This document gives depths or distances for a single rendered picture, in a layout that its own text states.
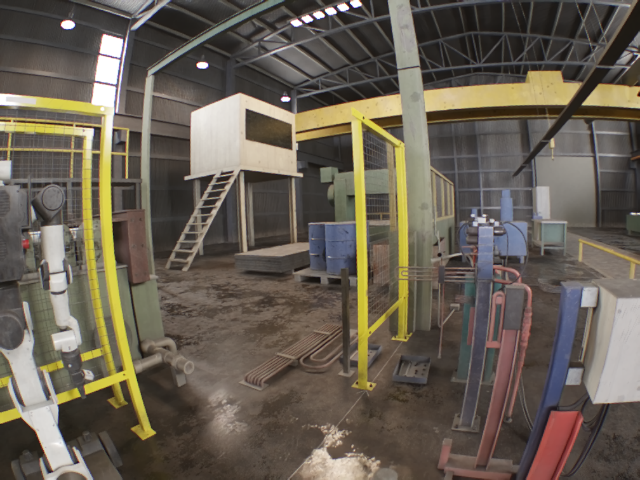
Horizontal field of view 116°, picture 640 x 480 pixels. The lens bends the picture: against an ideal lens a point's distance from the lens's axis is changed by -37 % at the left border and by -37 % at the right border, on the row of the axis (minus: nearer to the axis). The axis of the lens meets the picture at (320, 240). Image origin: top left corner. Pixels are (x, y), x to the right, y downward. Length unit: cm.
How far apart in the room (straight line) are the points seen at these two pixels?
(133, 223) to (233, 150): 731
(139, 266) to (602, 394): 284
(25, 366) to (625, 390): 211
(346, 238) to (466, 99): 984
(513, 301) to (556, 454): 73
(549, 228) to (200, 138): 1088
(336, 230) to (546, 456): 460
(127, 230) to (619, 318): 286
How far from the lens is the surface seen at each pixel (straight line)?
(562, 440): 150
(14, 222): 109
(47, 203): 120
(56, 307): 131
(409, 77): 341
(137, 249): 263
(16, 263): 113
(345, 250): 531
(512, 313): 125
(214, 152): 1032
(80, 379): 146
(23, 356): 139
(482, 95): 1388
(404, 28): 370
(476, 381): 180
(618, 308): 112
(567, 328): 127
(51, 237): 124
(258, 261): 653
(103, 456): 174
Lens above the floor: 122
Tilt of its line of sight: 5 degrees down
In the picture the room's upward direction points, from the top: 2 degrees counter-clockwise
